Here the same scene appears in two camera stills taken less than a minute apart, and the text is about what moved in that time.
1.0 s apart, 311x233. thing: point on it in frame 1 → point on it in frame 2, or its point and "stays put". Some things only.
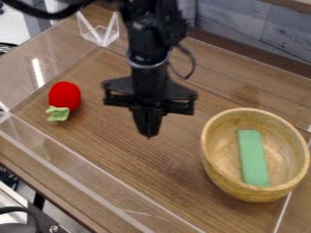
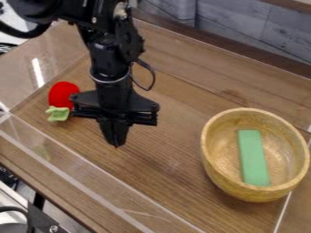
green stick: (252, 158) stays put
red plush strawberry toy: (64, 100) stays put
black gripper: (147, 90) → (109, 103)
